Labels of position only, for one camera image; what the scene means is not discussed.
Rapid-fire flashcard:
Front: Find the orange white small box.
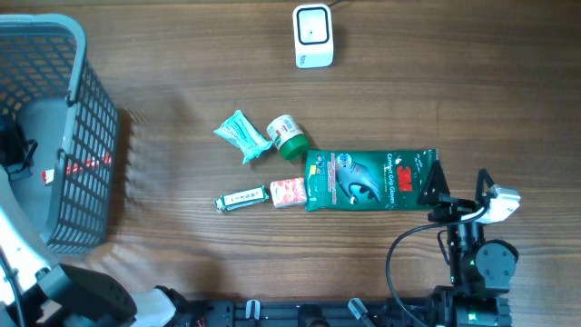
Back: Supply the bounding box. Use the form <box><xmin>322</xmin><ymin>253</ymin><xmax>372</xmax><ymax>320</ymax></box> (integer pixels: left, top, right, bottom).
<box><xmin>270</xmin><ymin>177</ymin><xmax>308</xmax><ymax>208</ymax></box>

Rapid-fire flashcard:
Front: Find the teal white packet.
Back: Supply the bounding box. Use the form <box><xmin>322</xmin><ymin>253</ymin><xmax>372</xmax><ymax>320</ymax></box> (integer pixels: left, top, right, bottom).
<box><xmin>213</xmin><ymin>110</ymin><xmax>273</xmax><ymax>164</ymax></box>

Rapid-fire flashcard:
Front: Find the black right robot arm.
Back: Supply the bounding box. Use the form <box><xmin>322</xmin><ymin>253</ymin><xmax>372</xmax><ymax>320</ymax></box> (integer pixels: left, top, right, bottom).
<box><xmin>418</xmin><ymin>162</ymin><xmax>521</xmax><ymax>327</ymax></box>

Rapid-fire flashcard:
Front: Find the green cap white bottle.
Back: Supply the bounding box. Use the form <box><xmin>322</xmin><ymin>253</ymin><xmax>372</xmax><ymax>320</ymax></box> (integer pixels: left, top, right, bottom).
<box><xmin>267</xmin><ymin>114</ymin><xmax>310</xmax><ymax>160</ymax></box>

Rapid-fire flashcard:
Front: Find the red Nescafe sachet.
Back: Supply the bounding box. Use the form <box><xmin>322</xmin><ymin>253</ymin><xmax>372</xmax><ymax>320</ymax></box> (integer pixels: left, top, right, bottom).
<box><xmin>41</xmin><ymin>152</ymin><xmax>113</xmax><ymax>186</ymax></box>

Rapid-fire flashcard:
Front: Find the white barcode scanner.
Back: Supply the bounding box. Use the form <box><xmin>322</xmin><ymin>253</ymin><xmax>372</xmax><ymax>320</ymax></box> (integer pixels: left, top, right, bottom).
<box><xmin>292</xmin><ymin>4</ymin><xmax>334</xmax><ymax>69</ymax></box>

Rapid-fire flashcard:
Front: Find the green white candy bar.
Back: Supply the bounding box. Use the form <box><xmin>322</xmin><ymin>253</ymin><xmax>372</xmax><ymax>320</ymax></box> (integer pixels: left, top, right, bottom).
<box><xmin>214</xmin><ymin>185</ymin><xmax>270</xmax><ymax>212</ymax></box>

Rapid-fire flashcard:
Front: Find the grey plastic mesh basket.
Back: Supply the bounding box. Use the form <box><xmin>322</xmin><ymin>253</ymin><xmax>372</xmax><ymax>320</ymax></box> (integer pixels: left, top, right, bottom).
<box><xmin>1</xmin><ymin>14</ymin><xmax>120</xmax><ymax>256</ymax></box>

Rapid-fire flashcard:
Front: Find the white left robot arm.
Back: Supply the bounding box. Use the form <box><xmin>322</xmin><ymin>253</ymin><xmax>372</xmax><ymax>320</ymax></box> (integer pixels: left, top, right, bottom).
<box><xmin>1</xmin><ymin>118</ymin><xmax>193</xmax><ymax>326</ymax></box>

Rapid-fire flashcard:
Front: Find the green 3M gloves packet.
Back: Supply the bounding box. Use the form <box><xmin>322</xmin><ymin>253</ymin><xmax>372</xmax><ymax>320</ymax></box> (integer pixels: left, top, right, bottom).
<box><xmin>304</xmin><ymin>149</ymin><xmax>439</xmax><ymax>212</ymax></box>

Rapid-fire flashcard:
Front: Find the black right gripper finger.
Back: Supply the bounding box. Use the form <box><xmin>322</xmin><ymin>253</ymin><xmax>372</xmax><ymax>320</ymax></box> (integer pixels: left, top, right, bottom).
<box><xmin>475</xmin><ymin>168</ymin><xmax>495</xmax><ymax>204</ymax></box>
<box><xmin>417</xmin><ymin>160</ymin><xmax>450</xmax><ymax>204</ymax></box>

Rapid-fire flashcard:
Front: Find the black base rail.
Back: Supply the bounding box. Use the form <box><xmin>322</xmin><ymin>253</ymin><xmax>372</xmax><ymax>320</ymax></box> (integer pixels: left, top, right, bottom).
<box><xmin>107</xmin><ymin>297</ymin><xmax>437</xmax><ymax>327</ymax></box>

